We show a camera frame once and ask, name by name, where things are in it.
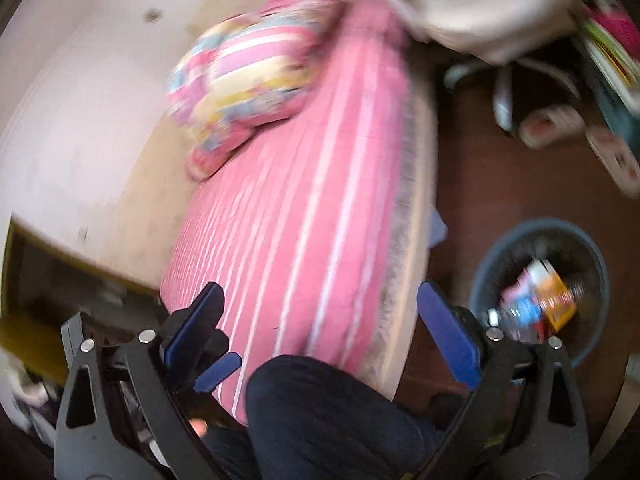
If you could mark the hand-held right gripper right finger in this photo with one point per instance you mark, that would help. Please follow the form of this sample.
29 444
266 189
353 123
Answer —
447 335

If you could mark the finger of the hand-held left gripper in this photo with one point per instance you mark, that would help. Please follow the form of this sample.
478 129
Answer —
220 371

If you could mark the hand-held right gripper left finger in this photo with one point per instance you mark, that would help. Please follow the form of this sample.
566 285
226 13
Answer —
192 325

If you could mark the blue grey wastebasket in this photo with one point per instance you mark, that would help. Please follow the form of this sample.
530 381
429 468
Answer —
500 255

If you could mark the orange cardboard box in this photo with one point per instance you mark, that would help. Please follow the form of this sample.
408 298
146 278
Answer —
555 302

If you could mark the person's left hand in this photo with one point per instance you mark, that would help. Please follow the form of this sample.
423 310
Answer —
200 427

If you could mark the clear plastic bottle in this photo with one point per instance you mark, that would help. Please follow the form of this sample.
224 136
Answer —
517 317

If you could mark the pink white wrapper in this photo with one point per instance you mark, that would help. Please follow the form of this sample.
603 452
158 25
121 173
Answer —
525 282

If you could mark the light blue cloth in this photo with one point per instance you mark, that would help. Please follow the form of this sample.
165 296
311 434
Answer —
439 227

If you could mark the person's leg in dark trousers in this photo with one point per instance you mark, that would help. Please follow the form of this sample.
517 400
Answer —
325 420

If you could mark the yellow cardboard box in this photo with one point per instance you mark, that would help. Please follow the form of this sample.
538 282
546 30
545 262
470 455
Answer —
30 340

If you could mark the pink striped bed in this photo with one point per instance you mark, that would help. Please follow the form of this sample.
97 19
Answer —
310 210

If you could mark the pink white slipper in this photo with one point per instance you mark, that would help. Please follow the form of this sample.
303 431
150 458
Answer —
615 160
550 125

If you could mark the white swivel chair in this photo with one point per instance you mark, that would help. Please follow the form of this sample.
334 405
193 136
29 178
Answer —
502 95

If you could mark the colourful floral quilt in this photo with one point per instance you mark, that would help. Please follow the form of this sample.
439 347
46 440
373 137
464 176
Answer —
240 80

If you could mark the beige cloth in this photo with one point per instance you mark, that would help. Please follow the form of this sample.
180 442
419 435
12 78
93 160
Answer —
475 25

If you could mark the stack of books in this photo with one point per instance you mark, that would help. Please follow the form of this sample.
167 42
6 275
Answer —
610 65

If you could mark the brown wall sticker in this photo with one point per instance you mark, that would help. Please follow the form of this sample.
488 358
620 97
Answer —
152 14

